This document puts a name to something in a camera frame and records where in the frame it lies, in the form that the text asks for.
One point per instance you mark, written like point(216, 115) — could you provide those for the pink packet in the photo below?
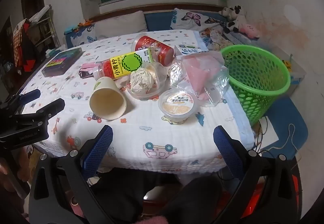
point(88, 64)

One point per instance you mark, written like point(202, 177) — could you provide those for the bottle with yellow green label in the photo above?
point(126, 63)

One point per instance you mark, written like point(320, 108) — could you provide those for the white paper sheet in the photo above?
point(269, 132)

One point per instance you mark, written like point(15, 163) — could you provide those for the person's dark pants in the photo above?
point(126, 188)

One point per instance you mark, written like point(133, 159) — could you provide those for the beige pillow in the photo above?
point(121, 25)

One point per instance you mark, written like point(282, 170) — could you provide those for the dark box with colourful print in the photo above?
point(60, 61)

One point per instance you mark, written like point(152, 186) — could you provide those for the beige paper cup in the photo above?
point(107, 105)

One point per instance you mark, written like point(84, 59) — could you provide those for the clear plastic bowl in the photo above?
point(162, 70)

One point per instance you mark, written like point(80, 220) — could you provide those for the silver foil wrapper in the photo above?
point(177, 72)

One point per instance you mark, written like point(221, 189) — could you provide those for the black white cow plush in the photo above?
point(235, 23)

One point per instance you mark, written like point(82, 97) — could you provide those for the white metal rack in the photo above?
point(45, 26)

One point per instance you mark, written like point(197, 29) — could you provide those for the clear plastic bag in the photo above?
point(202, 72)

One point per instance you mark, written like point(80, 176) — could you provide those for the striped blue cloth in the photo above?
point(240, 37)

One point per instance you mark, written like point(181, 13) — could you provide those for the red black hanging clothes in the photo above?
point(24, 46)

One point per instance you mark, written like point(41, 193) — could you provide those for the blue floor mat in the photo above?
point(286, 115)

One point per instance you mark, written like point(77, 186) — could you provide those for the red plastic stool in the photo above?
point(258, 198)

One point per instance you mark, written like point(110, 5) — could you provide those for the butterfly print pillow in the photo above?
point(192, 18)

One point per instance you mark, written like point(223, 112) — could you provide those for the crumpled paper ball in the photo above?
point(140, 80)

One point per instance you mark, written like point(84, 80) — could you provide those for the white blue milk carton box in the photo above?
point(189, 49)

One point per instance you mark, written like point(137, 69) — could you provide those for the cartoon print pillow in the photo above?
point(83, 36)

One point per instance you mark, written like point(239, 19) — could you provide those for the red instant noodle cup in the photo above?
point(157, 49)

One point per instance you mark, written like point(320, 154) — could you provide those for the printed clothes pile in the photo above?
point(217, 39)

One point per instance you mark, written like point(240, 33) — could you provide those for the blue cushion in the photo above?
point(159, 21)

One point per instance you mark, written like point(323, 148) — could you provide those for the pink plush toy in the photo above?
point(249, 30)

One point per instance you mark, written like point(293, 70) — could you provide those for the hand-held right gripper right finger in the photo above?
point(225, 148)

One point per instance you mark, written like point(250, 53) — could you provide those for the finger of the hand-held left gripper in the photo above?
point(29, 95)
point(50, 110)

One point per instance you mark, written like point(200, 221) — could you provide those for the teal packet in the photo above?
point(53, 52)

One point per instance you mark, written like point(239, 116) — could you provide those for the clear pudding cup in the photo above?
point(177, 106)

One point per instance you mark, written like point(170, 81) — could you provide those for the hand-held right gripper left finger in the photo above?
point(99, 146)

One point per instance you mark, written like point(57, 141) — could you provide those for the orange toy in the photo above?
point(86, 22)

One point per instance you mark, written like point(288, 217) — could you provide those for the green plastic basket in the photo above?
point(253, 82)

